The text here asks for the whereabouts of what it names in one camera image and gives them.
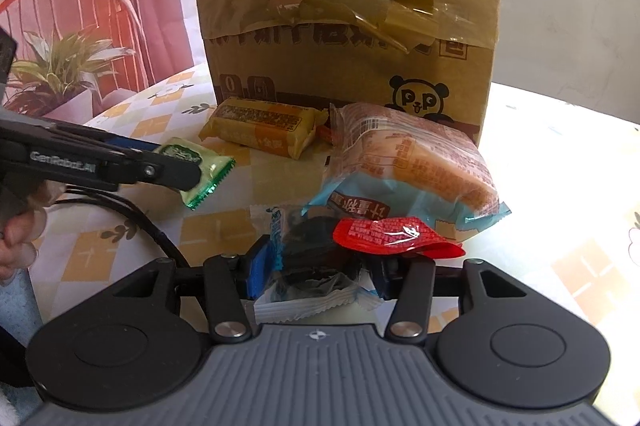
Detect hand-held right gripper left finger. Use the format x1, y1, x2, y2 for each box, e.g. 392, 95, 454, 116
107, 240, 281, 344

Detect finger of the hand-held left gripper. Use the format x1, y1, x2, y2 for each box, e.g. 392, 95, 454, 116
0, 113, 161, 153
0, 140, 203, 195

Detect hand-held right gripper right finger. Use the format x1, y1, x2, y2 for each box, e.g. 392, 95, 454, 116
367, 256, 538, 344

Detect small red snack packet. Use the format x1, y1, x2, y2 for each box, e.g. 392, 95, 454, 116
332, 215, 466, 259

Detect dark cookie packet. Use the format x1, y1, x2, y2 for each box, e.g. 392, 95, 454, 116
252, 203, 386, 324

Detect small green snack packet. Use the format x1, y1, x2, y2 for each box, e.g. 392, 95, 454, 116
152, 137, 237, 211

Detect person's left hand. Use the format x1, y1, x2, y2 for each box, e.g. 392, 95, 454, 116
0, 179, 50, 283

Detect yellow snack packet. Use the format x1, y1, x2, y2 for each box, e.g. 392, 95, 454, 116
199, 96, 326, 159

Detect blue bread packet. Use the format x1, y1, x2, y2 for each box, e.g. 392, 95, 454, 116
302, 102, 513, 242

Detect checkered floral tablecloth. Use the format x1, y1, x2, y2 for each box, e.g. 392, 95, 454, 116
27, 61, 640, 342

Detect taped brown cardboard box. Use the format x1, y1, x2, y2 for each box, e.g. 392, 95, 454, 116
190, 0, 502, 148

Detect black cable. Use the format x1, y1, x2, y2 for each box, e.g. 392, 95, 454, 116
50, 186, 193, 269

